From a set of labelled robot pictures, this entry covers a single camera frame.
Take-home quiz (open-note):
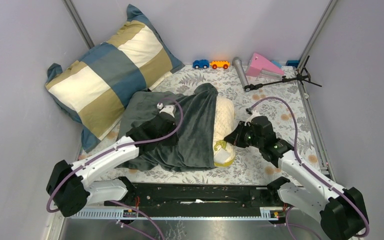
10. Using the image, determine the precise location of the orange toy car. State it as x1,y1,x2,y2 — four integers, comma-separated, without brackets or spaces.
209,60,231,69

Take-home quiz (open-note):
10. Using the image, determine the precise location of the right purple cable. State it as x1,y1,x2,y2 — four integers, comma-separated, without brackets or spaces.
245,96,371,240

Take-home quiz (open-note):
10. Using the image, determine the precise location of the blue block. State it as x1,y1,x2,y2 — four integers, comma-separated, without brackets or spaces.
285,60,300,68

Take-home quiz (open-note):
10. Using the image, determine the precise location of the blue toy car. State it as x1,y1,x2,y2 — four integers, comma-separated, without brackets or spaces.
192,59,210,69

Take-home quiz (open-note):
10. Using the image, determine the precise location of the blue yellow checked pillow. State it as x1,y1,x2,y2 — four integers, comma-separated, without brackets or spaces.
45,4,184,152

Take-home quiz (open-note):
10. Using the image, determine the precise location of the floral table cloth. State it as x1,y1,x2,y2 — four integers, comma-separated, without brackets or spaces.
76,64,324,186

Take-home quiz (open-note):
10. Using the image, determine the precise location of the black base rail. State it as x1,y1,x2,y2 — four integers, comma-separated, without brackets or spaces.
120,182,290,217

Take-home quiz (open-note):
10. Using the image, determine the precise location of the zebra and grey pillowcase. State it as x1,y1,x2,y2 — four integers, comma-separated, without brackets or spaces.
118,83,218,172

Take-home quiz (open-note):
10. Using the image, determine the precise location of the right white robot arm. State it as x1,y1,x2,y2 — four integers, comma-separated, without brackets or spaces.
224,110,369,240

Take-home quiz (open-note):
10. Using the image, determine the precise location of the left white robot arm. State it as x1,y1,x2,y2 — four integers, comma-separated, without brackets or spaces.
46,103,183,217

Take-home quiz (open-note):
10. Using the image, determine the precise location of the white slotted cable duct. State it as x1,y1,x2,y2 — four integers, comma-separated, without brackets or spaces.
72,204,281,221

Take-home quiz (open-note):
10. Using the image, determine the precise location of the cream pillow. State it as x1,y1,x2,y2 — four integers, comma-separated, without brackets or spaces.
212,96,236,167

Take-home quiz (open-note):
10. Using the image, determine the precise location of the black mini tripod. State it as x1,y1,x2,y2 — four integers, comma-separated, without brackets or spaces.
243,55,322,92

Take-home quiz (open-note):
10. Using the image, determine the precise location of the pink triangular block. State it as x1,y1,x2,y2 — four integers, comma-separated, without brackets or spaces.
245,52,285,78

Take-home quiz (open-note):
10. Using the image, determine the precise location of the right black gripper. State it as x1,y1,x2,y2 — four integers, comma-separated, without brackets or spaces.
224,120,264,149

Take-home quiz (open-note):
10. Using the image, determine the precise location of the grey microphone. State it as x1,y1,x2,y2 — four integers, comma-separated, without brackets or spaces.
232,56,251,92

